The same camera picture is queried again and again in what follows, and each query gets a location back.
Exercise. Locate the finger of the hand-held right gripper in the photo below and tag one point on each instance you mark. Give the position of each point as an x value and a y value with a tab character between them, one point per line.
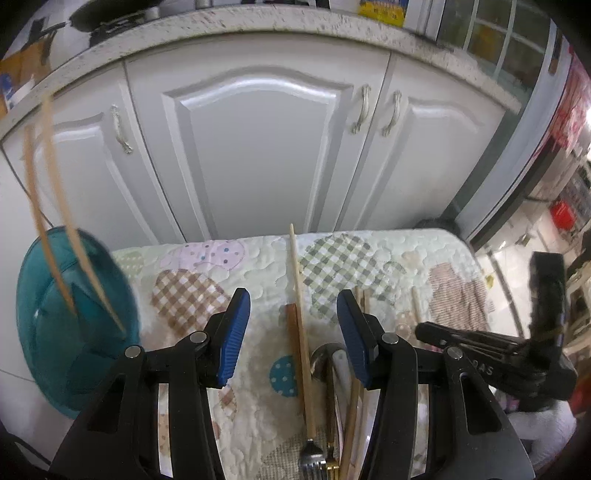
461	337

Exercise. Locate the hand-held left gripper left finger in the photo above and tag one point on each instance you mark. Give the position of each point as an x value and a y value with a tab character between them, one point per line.
233	337

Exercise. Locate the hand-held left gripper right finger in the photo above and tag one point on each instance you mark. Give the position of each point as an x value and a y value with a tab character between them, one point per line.
353	337

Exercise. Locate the wooden chopstick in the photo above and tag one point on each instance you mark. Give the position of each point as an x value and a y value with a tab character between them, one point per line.
40	226
368	302
64	207
353	415
300	314
417	304

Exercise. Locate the metal spoon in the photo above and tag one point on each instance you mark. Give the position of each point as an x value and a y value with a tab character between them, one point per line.
321	362

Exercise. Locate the dark brown chopstick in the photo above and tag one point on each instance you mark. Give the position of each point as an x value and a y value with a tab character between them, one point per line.
292	332

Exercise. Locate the gold fork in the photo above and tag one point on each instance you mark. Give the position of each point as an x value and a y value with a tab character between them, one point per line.
332	466

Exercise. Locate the silver fork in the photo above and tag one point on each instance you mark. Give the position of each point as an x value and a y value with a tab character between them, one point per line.
310	461

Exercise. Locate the teal rimmed floral utensil holder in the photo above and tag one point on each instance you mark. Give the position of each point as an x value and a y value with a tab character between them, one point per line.
60	360

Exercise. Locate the person's right hand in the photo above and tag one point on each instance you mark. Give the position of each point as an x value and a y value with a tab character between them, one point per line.
547	431

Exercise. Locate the quilted patchwork mat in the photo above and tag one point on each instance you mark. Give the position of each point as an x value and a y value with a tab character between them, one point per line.
258	258

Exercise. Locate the beige mesh mat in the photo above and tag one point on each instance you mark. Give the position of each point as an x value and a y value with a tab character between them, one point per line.
281	461

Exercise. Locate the red basket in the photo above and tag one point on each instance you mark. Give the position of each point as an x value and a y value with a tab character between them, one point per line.
565	214

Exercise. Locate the wide white cabinet door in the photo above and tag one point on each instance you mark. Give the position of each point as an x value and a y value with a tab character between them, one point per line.
258	152

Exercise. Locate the pink floral cloth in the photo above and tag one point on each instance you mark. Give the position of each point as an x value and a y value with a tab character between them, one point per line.
570	106

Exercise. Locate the white framed glass door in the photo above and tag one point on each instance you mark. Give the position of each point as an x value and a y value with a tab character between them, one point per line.
489	37

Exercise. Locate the black gas stove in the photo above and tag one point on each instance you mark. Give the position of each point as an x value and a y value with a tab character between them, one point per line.
115	30

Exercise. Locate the yellow and blue box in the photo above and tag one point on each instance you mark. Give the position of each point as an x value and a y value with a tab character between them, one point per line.
383	9

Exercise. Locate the cardboard box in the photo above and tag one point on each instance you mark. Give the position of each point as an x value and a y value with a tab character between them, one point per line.
18	69

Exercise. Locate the black pan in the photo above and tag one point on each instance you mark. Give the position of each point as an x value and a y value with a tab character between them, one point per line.
106	11

